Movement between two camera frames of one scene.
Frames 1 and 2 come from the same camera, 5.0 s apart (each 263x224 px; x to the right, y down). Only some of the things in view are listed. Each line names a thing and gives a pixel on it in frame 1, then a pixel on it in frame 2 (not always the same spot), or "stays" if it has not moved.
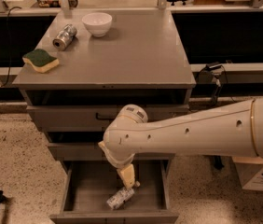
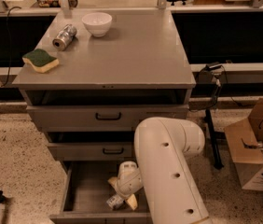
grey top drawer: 89,118 stays
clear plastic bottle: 119,198 stays
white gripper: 117,160 to 127,186
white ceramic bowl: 98,23 stays
